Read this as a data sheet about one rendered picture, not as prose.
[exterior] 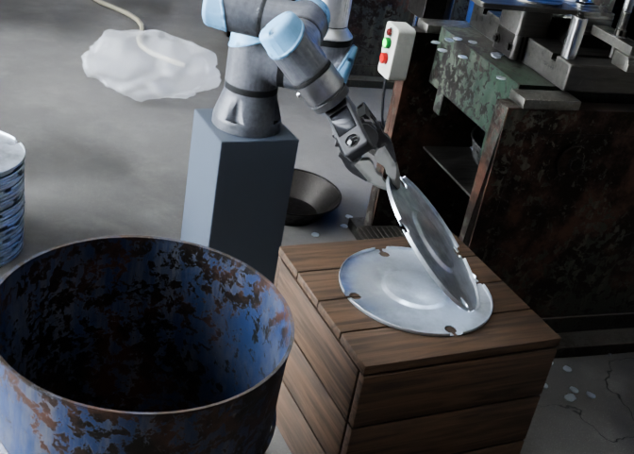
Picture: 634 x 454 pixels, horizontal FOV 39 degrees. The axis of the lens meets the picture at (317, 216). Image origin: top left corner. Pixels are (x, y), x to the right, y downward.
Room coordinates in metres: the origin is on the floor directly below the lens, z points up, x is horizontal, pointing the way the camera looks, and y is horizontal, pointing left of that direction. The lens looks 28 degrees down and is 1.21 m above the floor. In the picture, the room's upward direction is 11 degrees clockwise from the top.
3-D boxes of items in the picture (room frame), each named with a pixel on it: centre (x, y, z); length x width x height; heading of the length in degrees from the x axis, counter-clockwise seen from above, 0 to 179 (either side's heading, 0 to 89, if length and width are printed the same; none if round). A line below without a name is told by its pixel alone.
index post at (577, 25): (1.90, -0.47, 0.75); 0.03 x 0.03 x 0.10; 23
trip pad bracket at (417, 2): (2.31, -0.18, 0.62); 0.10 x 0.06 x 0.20; 23
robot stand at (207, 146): (1.82, 0.19, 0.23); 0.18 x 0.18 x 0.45; 30
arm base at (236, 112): (1.82, 0.19, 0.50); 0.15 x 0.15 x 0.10
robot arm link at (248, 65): (1.82, 0.18, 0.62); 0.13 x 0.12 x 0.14; 85
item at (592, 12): (2.11, -0.51, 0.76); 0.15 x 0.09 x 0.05; 23
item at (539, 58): (2.12, -0.51, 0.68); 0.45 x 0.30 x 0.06; 23
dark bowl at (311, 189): (2.32, 0.09, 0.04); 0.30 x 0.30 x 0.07
